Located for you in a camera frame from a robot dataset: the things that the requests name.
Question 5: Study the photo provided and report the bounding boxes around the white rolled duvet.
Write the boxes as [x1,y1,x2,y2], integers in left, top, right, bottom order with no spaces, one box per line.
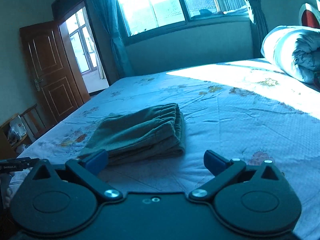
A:
[261,25,319,83]

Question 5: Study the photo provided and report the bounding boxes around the teal curtain near door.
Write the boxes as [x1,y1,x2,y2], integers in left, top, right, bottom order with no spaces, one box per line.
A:
[90,0,135,78]

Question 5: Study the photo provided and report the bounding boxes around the brown wooden door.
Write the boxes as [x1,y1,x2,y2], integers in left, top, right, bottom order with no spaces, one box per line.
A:
[20,21,91,126]

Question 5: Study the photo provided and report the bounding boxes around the light blue floral bedsheet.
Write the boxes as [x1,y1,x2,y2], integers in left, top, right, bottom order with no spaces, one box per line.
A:
[22,59,319,239]

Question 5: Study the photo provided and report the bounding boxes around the grey-green fleece pants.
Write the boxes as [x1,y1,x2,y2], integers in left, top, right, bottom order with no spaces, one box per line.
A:
[80,103,185,165]

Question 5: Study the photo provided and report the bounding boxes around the red white headboard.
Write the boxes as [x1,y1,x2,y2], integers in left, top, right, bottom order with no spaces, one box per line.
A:
[299,3,320,29]

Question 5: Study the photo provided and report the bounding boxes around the balcony window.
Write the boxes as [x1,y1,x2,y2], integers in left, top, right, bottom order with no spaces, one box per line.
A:
[66,7,98,74]

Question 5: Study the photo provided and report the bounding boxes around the teal curtain near headboard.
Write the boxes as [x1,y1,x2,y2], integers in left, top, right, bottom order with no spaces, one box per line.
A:
[245,0,268,58]

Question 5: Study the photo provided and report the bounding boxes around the large bedroom window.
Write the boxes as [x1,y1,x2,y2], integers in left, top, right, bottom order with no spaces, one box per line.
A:
[117,0,248,37]

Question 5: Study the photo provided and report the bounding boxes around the wooden side table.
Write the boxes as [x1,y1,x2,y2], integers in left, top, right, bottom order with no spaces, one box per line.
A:
[1,114,31,160]

